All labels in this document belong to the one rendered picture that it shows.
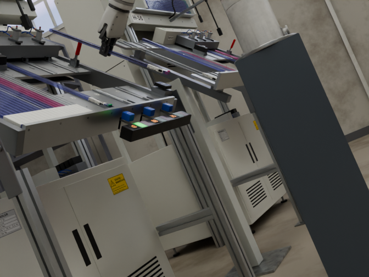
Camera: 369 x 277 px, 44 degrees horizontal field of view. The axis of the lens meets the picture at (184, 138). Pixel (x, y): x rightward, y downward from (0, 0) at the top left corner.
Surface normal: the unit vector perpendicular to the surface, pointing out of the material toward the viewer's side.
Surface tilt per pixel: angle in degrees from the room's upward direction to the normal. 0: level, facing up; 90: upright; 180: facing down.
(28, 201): 90
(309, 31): 90
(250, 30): 90
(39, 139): 132
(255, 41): 90
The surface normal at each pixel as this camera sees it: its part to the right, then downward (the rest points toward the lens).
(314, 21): -0.21, 0.05
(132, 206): 0.77, -0.36
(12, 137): -0.49, 0.18
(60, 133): 0.84, 0.35
